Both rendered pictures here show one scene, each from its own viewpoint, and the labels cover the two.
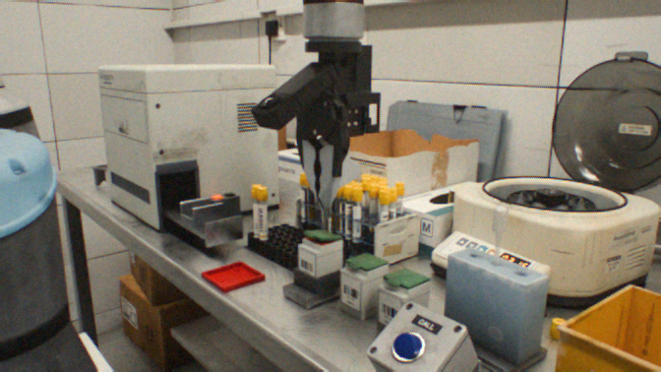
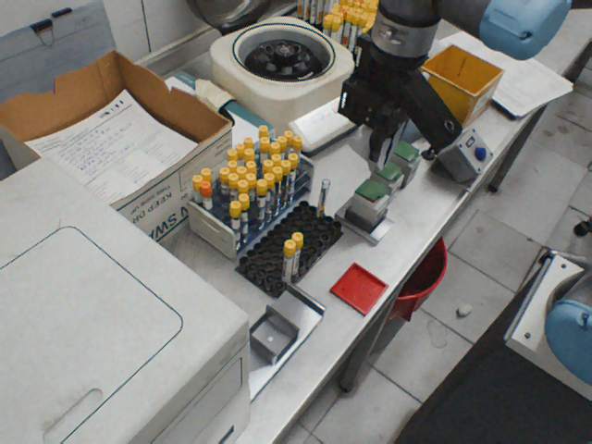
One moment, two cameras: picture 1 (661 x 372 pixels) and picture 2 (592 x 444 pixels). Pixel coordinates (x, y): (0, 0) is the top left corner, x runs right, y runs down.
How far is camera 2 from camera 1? 1.09 m
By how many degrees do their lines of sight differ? 89
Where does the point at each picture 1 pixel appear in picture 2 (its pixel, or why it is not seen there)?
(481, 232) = (311, 107)
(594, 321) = (450, 87)
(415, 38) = not seen: outside the picture
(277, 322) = (416, 240)
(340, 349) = (433, 204)
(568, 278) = not seen: hidden behind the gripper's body
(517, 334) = not seen: hidden behind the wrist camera
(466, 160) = (135, 77)
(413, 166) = (203, 114)
